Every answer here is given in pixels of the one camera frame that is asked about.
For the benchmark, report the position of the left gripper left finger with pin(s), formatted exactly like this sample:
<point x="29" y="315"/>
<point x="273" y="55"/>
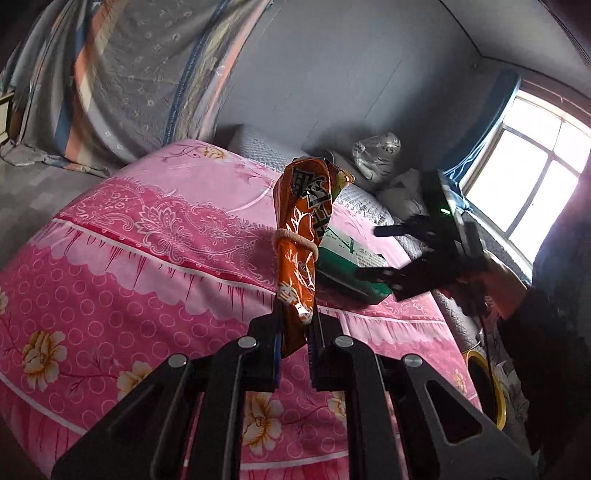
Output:
<point x="184" y="420"/>

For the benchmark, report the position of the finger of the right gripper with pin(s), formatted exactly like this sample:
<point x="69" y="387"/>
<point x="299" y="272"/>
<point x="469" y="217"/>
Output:
<point x="392" y="277"/>
<point x="396" y="230"/>

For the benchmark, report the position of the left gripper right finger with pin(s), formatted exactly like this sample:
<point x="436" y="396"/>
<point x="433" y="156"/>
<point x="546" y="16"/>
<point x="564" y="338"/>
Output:
<point x="403" y="419"/>

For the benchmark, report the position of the green white tissue pack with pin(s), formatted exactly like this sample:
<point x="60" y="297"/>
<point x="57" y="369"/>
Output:
<point x="339" y="256"/>

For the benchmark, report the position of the orange snack bag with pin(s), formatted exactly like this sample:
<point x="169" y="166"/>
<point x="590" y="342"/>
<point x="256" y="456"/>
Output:
<point x="303" y="198"/>

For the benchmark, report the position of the person hand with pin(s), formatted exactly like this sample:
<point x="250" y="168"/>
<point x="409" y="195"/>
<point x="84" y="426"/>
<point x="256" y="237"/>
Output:
<point x="502" y="286"/>

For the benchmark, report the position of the grey cushion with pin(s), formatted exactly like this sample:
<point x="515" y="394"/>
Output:
<point x="402" y="196"/>

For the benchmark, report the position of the tiger toy in plastic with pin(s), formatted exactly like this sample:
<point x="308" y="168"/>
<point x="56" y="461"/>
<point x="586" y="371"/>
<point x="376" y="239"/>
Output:
<point x="375" y="157"/>

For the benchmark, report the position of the grey rolled pillow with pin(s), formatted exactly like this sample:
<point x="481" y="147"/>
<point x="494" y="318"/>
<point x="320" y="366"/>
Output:
<point x="347" y="165"/>

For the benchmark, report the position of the window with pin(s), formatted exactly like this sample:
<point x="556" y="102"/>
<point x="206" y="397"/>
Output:
<point x="527" y="173"/>

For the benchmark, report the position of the black bin with yellow rim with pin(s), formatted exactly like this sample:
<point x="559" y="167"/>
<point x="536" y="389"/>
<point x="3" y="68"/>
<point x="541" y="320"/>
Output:
<point x="488" y="388"/>

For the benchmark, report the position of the blue curtain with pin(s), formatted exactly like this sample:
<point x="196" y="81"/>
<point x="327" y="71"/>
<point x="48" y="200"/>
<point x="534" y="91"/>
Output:
<point x="460" y="158"/>

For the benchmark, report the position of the pink floral table cloth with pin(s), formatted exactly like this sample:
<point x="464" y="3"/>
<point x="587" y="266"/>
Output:
<point x="173" y="255"/>

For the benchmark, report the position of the striped sheet covered furniture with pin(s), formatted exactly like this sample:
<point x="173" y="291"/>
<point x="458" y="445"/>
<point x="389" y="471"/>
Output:
<point x="96" y="85"/>

